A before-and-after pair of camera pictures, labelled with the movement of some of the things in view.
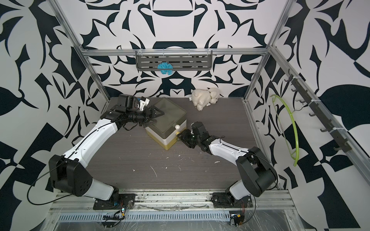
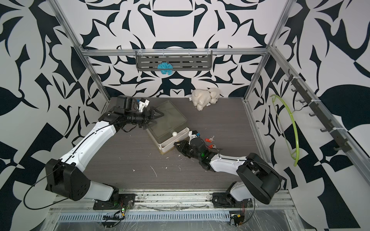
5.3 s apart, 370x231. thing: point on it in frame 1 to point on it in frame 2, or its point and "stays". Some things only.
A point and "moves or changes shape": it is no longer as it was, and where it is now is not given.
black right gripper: (180, 136) to (182, 147)
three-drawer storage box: (165, 131) moves or changes shape
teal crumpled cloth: (165, 65) stays
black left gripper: (150, 121) stays
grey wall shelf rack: (180, 60) stays
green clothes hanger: (292, 154) stays
